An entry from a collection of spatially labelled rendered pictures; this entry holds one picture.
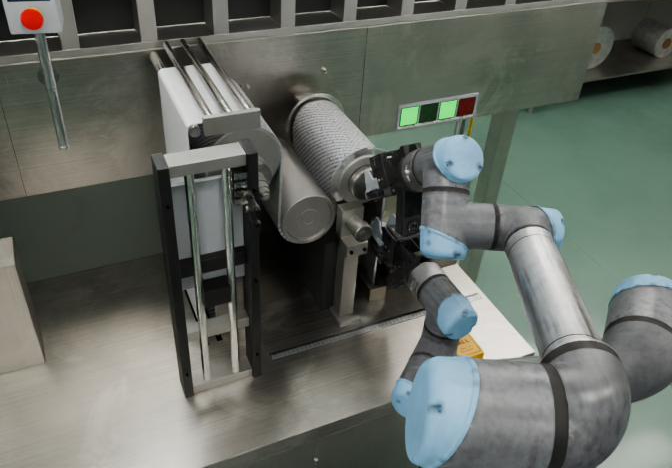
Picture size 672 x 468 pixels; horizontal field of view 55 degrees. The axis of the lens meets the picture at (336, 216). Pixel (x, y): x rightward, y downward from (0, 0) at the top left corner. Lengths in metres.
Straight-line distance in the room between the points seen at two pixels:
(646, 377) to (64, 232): 1.23
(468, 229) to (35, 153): 0.92
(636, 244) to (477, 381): 2.98
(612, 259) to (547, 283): 2.57
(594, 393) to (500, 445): 0.11
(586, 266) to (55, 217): 2.49
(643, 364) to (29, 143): 1.21
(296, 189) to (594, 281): 2.18
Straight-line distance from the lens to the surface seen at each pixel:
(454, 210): 1.02
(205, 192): 1.10
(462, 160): 1.02
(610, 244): 3.57
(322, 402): 1.36
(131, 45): 1.43
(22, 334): 1.44
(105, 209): 1.60
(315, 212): 1.34
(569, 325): 0.84
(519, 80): 1.93
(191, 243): 1.13
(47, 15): 1.05
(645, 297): 1.15
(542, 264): 0.94
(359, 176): 1.31
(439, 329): 1.26
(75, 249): 1.66
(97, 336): 1.53
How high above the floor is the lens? 1.98
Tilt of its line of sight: 36 degrees down
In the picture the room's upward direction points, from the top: 4 degrees clockwise
